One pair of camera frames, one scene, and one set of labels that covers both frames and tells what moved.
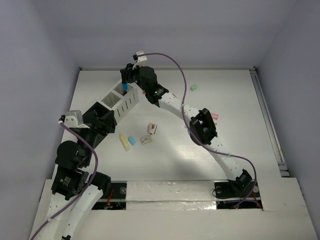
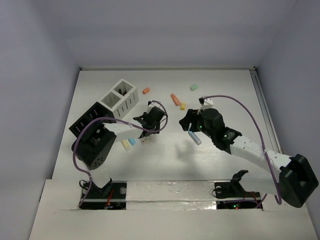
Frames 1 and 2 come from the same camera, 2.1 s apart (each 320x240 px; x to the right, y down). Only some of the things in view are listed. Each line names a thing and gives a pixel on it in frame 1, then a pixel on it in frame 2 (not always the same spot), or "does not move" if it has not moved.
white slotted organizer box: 121,101 does not move
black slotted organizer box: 100,120 does not move
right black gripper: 127,72 → 191,116
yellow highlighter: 125,142 does not move
